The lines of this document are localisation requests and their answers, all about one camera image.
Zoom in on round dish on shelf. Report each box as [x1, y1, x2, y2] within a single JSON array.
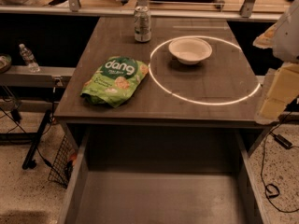
[[0, 54, 11, 74]]

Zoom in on green rice chip bag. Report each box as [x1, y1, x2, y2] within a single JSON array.
[[80, 56, 149, 108]]

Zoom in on silver green soda can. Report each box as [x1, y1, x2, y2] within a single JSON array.
[[134, 6, 151, 42]]

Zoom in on black stand leg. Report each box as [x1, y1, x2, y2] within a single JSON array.
[[22, 110, 51, 170]]

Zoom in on black power adapter cable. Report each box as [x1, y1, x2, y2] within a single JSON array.
[[260, 121, 299, 214]]

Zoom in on open grey drawer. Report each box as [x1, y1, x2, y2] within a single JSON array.
[[58, 125, 270, 224]]

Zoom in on black wire basket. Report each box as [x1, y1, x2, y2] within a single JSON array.
[[48, 136, 77, 189]]

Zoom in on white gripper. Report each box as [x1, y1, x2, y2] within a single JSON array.
[[253, 0, 299, 124]]

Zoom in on clear plastic water bottle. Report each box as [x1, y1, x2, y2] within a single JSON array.
[[19, 44, 40, 73]]

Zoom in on grey side shelf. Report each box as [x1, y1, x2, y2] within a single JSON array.
[[0, 65, 75, 88]]

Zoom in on white paper bowl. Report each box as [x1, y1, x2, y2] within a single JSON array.
[[168, 37, 212, 65]]

